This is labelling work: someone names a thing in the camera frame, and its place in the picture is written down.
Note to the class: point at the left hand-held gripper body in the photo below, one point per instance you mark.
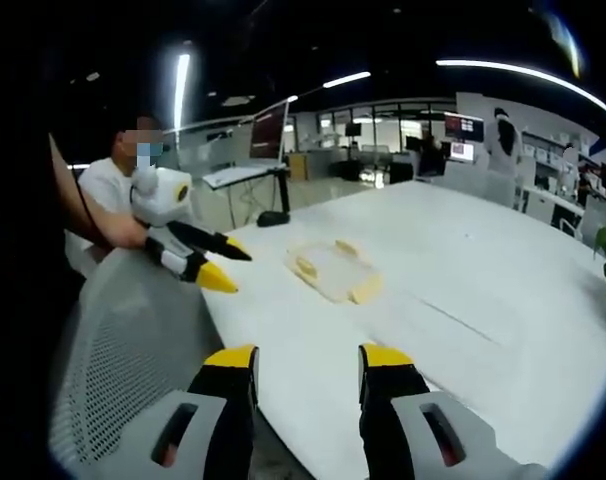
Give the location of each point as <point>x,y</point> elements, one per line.
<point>158,197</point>

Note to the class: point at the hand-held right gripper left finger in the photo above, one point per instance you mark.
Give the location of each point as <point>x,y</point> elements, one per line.
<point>210,430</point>

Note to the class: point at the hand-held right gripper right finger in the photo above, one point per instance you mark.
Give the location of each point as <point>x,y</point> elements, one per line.
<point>408,430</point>

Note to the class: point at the white side desk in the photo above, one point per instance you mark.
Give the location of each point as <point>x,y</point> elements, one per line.
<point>233,175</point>

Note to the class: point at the black monitor stand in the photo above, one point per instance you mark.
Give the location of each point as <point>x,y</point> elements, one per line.
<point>283,195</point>

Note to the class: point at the white mesh chair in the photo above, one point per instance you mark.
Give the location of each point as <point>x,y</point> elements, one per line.
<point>123,350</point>

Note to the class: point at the tall computer monitor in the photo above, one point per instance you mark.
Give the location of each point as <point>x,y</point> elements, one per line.
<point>268,135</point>

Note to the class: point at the clear plastic tray yellow clips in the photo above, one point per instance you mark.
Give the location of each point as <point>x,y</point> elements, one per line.
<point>333,272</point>

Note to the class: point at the small black monitor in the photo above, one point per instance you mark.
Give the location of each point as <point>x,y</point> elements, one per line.
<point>353,129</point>

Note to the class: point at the small desk monitor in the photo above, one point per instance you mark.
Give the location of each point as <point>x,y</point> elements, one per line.
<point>463,151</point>

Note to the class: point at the red wall screen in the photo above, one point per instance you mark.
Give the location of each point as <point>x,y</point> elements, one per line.
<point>463,125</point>

